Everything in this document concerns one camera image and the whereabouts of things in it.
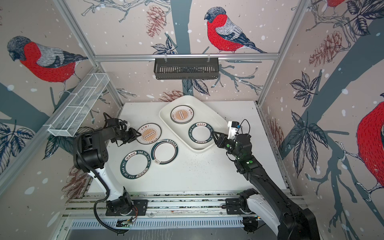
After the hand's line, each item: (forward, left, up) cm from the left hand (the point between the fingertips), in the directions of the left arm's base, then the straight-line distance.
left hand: (137, 134), depth 99 cm
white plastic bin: (+18, -44, +1) cm, 48 cm away
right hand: (-13, -48, +19) cm, 53 cm away
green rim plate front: (+3, -43, -4) cm, 44 cm away
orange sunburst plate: (+2, -8, -2) cm, 8 cm away
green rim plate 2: (-19, -2, -4) cm, 20 cm away
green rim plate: (-12, -19, -2) cm, 23 cm away
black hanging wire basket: (+40, -33, +26) cm, 58 cm away
